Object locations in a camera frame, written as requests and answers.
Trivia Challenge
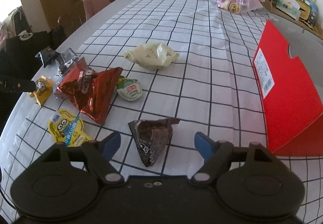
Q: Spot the tissue box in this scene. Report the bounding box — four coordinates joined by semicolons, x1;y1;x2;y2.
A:
276;0;301;20

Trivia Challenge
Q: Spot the yellow minion snack packet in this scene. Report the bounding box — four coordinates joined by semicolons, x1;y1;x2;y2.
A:
48;109;91;147

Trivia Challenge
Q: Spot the checkered white tablecloth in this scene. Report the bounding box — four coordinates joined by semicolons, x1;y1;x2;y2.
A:
0;0;323;214

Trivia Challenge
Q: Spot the red cardboard box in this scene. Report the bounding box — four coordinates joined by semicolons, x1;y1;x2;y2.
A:
252;20;322;157

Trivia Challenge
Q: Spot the wooden chair with pink cloth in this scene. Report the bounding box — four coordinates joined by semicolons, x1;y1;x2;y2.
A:
58;0;116;37

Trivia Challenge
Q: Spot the cream crumpled snack packet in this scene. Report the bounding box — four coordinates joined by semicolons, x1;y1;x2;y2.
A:
123;42;180;70

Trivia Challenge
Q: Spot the black snack packet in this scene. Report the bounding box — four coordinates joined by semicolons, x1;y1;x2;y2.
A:
35;46;59;67

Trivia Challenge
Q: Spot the white wooden sideboard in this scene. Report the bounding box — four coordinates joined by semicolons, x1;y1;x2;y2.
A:
262;0;322;45

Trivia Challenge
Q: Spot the dark brown snack packet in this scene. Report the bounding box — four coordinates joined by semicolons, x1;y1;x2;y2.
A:
128;118;180;167

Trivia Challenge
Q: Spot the small yellow snack packet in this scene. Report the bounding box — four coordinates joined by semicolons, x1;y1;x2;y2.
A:
29;75;54;106

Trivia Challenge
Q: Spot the silver foil snack packet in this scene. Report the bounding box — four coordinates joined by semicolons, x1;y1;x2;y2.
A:
55;48;79;77

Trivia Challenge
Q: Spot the green white snack pouch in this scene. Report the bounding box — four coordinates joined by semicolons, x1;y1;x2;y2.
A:
116;76;142;101

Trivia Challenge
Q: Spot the red foil snack bag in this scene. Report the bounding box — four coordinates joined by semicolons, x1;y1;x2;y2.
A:
54;58;123;125

